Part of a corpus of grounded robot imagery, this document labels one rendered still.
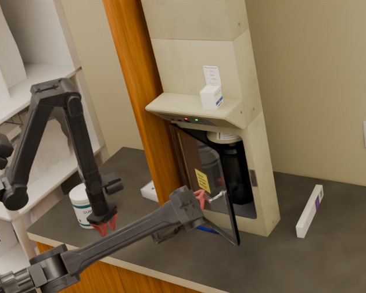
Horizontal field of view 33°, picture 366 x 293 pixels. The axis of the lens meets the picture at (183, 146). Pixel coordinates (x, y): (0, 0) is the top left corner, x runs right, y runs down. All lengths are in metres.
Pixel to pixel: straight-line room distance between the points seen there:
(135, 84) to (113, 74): 0.81
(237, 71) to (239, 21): 0.15
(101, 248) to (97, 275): 1.08
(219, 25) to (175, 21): 0.16
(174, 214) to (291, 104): 1.07
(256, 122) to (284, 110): 0.42
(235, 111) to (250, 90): 0.11
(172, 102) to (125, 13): 0.33
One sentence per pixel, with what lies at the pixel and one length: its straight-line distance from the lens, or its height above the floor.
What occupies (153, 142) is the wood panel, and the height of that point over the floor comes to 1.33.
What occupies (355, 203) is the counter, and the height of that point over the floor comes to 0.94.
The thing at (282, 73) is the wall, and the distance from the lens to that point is 2.44.
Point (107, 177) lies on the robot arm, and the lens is 2.16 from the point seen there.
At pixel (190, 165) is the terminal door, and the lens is 2.23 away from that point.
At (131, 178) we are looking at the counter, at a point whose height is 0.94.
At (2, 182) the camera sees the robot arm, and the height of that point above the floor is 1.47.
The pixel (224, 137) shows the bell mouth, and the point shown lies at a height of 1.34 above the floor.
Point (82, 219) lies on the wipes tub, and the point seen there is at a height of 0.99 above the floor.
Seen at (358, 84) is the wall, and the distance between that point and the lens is 2.33.
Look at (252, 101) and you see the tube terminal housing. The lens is 2.07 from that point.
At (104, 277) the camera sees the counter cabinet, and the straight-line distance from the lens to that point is 2.61.
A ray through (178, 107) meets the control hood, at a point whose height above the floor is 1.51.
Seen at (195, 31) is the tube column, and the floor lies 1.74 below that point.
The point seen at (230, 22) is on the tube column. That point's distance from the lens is 1.92.
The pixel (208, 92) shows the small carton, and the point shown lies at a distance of 1.96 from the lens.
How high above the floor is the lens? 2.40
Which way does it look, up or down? 29 degrees down
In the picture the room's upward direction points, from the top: 14 degrees counter-clockwise
